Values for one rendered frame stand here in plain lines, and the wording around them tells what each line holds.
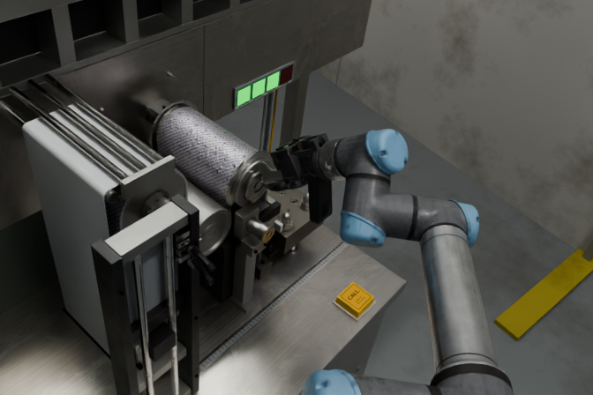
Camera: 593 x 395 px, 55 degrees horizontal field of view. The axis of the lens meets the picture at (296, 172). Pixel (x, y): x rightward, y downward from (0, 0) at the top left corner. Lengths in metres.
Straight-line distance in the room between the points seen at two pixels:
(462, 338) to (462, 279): 0.10
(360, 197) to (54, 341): 0.81
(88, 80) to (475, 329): 0.89
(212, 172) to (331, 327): 0.49
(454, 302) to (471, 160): 2.69
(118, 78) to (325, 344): 0.77
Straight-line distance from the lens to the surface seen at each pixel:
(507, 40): 3.13
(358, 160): 0.95
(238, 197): 1.21
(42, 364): 1.41
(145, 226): 0.88
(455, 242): 0.89
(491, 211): 3.34
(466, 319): 0.79
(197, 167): 1.25
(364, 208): 0.92
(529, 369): 2.73
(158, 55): 1.35
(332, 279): 1.53
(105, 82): 1.29
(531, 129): 3.19
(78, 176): 1.00
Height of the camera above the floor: 2.07
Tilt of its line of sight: 40 degrees down
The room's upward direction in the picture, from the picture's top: 8 degrees clockwise
